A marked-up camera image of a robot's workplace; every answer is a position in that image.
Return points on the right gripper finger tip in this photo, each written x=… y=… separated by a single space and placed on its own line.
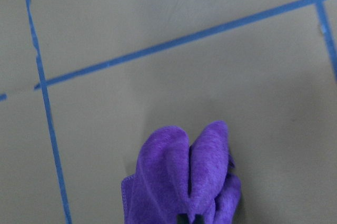
x=181 y=219

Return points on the purple microfiber cloth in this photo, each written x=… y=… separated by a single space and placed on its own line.
x=174 y=177

